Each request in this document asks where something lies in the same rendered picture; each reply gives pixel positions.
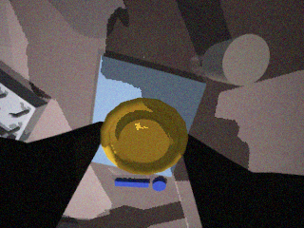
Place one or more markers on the light blue square mat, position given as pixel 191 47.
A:
pixel 120 81

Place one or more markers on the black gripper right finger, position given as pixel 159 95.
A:
pixel 228 195

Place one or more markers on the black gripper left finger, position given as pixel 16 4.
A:
pixel 42 176

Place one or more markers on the golden yellow plate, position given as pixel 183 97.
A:
pixel 144 136

